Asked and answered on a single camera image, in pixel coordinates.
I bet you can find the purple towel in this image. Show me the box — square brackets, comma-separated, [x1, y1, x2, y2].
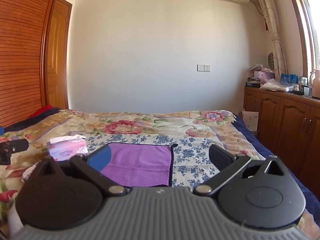
[100, 142, 178, 188]

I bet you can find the red cloth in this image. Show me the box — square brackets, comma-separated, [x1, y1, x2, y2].
[28, 105, 55, 119]

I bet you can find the pink thermos jug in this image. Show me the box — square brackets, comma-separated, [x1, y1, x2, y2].
[309, 69, 320, 99]

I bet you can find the patterned beige curtain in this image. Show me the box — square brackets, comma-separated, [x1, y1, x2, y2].
[251, 0, 288, 81]

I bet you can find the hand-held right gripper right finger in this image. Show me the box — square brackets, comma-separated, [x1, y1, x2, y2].
[192, 144, 290, 197]

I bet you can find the slatted wooden wardrobe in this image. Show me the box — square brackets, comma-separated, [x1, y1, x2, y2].
[0, 0, 62, 128]

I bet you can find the dark blue blanket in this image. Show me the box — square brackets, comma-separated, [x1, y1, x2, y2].
[3, 107, 62, 132]

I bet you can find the white cardboard box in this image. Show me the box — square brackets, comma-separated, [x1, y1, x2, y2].
[239, 110, 259, 132]

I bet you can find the blue floral cloth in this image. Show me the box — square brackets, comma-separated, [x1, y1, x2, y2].
[85, 134, 266, 191]

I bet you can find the clear plastic bag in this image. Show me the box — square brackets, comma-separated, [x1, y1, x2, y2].
[259, 78, 295, 92]

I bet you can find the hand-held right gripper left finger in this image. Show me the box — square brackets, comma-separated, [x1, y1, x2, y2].
[31, 144, 132, 197]

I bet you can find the pink box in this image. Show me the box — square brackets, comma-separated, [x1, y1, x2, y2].
[253, 70, 275, 84]

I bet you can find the window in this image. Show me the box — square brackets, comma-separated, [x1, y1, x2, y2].
[291, 0, 320, 73]

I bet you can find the pink tissue pack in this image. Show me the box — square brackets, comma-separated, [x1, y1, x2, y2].
[46, 134, 88, 162]

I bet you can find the wooden cabinet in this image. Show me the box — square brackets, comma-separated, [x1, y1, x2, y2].
[243, 86, 320, 181]

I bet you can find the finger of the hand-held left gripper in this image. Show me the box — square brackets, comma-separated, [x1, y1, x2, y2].
[0, 139, 29, 166]

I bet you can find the stack of books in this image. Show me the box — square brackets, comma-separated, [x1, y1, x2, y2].
[246, 76, 263, 88]

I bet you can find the blue box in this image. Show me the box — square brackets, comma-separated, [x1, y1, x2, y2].
[280, 73, 298, 86]

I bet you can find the wooden door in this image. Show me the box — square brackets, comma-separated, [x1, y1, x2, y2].
[46, 0, 73, 110]

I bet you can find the floral blanket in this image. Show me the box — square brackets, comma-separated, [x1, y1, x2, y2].
[0, 109, 320, 240]

